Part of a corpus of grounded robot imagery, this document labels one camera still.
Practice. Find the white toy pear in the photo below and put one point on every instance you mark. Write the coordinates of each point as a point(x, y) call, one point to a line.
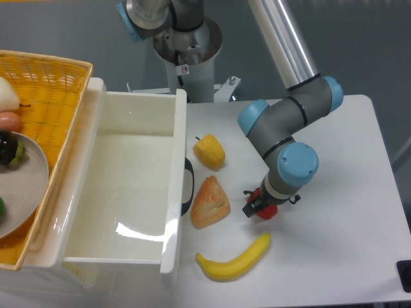
point(10, 101)

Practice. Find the yellow toy banana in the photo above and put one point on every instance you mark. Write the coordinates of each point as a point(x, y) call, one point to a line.
point(238, 266)

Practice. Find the black corner device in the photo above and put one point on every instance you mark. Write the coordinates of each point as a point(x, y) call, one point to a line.
point(404, 271)

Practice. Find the green toy vegetable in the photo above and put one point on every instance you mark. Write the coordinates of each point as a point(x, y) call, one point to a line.
point(2, 210)

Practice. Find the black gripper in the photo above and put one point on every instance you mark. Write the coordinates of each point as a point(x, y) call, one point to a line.
point(256, 204)

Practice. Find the toy bread wedge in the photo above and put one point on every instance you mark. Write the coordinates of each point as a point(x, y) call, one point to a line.
point(210, 205)

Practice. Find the yellow toy pepper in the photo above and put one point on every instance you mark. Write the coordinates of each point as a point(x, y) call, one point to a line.
point(210, 152)

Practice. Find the white plastic drawer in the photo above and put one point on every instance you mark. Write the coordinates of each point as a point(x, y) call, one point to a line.
point(119, 200)

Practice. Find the yellow woven basket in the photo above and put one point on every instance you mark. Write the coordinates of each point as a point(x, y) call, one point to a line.
point(53, 88)

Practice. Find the white drawer cabinet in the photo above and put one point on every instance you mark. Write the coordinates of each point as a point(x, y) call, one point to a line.
point(89, 285)

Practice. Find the pink toy sausage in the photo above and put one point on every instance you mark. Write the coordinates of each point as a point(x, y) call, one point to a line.
point(10, 121)

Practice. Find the black drawer handle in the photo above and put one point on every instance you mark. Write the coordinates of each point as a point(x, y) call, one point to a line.
point(188, 185)

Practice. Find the dark toy eggplant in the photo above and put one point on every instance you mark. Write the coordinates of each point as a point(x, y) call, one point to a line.
point(13, 150)

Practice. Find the red toy pepper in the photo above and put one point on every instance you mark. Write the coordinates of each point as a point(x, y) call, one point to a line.
point(268, 211)

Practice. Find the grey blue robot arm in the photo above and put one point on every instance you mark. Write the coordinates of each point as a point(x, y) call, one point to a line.
point(269, 128)

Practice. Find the grey plate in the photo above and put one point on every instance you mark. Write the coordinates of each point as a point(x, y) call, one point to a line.
point(23, 186)

